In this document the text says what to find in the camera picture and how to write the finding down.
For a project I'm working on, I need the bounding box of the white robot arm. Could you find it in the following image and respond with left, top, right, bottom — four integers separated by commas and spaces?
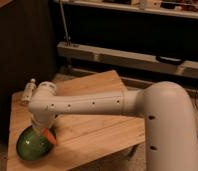
29, 82, 198, 171

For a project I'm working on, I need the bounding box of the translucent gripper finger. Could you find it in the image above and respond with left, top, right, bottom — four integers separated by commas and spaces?
34, 128, 42, 135
44, 129, 51, 135

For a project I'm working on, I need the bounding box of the upper wooden shelf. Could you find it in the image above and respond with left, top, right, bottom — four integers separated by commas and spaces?
53, 0, 198, 19

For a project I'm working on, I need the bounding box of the wooden table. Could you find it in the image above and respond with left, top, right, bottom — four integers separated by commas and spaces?
6, 69, 146, 171

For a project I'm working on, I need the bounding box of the orange pepper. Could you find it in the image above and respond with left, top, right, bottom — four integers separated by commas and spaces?
44, 133, 57, 145

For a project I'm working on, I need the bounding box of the clear plastic bottle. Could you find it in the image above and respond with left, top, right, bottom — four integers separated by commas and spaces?
21, 78, 36, 104

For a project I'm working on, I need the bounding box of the green ceramic bowl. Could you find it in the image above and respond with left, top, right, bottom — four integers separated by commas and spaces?
16, 126, 54, 161

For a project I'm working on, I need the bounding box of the wooden bench shelf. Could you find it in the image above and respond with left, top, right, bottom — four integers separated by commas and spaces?
57, 42, 198, 78

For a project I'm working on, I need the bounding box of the black handle on shelf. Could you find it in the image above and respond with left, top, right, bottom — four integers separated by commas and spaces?
156, 56, 185, 65

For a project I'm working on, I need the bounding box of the metal stand pole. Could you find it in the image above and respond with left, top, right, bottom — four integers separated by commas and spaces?
59, 0, 71, 46

